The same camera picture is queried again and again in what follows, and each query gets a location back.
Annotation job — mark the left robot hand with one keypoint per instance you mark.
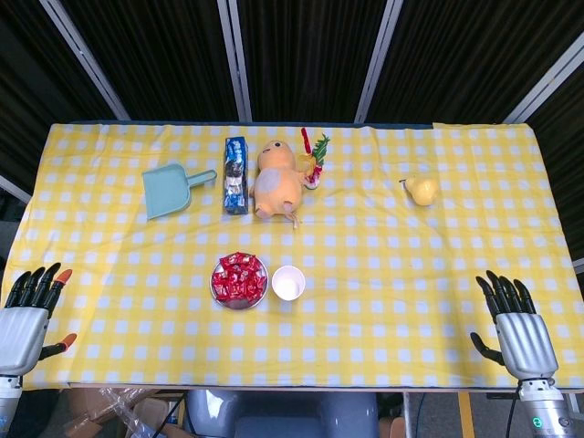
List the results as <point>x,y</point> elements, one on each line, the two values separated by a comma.
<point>23,328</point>

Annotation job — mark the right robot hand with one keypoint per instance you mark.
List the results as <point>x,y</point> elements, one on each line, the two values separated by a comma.
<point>524,337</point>

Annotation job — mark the white paper cup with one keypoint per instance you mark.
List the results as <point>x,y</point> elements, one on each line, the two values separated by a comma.
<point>288,285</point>

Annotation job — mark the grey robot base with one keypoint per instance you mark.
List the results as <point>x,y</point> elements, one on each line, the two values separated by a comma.
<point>283,415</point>

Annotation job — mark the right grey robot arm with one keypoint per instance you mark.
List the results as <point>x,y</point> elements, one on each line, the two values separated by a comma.
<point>547,410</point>

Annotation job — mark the round metal plate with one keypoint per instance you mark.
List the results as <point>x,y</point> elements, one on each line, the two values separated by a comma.
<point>237,305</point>

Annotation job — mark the clear plastic bag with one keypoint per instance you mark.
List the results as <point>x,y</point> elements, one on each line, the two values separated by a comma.
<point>123,410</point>

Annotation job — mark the metal table leg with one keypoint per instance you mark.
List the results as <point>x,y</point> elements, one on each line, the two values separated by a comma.
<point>407,415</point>

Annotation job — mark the yellow white checked tablecloth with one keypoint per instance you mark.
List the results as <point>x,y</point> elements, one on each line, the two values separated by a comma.
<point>365,296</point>

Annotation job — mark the yellow pear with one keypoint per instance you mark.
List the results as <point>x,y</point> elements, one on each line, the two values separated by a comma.
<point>424,191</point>

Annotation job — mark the black pleated curtain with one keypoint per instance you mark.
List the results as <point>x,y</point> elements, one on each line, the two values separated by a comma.
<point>27,91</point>
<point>159,59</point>
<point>566,159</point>
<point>465,59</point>
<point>310,59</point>

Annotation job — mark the teal plastic dustpan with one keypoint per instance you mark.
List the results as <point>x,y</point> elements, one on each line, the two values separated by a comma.
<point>166,191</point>

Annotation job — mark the red wrapped candy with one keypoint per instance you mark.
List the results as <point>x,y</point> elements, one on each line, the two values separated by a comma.
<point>222,292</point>
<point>237,263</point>
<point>222,277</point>

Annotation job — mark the blue cookie package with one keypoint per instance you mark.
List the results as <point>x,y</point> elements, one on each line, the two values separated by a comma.
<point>236,178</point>

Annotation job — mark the colourful feather shuttlecock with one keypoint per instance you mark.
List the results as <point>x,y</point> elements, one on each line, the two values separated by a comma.
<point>314,164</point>

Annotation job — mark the orange plush toy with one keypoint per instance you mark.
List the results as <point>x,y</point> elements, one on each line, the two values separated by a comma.
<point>276,182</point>

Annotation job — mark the aluminium frame post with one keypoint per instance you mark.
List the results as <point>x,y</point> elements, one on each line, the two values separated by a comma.
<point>378,59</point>
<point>578,265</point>
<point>13,188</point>
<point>235,59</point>
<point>547,86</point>
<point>86,59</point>

